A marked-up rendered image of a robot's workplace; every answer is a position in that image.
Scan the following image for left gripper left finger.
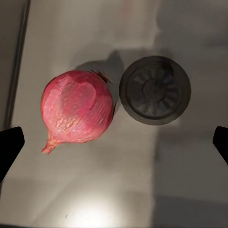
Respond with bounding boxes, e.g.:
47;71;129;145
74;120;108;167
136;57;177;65
0;126;25;184

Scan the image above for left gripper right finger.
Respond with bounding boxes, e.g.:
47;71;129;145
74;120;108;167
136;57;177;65
213;126;228;165

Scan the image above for vidalia onion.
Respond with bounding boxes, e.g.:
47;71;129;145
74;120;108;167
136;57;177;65
40;68;115;154

